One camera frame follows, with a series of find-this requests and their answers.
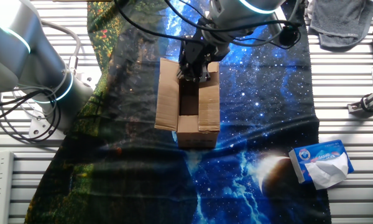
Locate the brown cardboard box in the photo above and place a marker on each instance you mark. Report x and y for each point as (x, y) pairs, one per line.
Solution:
(166, 99)

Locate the blue galaxy print cloth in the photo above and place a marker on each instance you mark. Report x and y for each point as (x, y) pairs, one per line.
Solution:
(267, 109)

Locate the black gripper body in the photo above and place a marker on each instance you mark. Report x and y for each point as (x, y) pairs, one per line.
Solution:
(199, 51)

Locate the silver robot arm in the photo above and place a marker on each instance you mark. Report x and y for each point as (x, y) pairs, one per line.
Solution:
(25, 68)

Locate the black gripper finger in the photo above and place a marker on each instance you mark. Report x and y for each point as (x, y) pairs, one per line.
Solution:
(202, 74)
(182, 74)

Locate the white power strip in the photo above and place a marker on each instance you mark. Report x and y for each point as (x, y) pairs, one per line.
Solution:
(0, 186)

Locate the blue tissue pack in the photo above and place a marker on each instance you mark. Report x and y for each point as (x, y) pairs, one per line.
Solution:
(326, 152)

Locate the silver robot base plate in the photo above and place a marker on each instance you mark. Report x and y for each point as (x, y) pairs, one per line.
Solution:
(37, 130)

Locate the dark forest print cloth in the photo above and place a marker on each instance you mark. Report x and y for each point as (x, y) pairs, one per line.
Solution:
(112, 174)

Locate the grey towel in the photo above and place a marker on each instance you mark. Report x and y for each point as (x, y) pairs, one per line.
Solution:
(338, 18)

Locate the metal camera mount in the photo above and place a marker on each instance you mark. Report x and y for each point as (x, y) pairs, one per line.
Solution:
(370, 102)

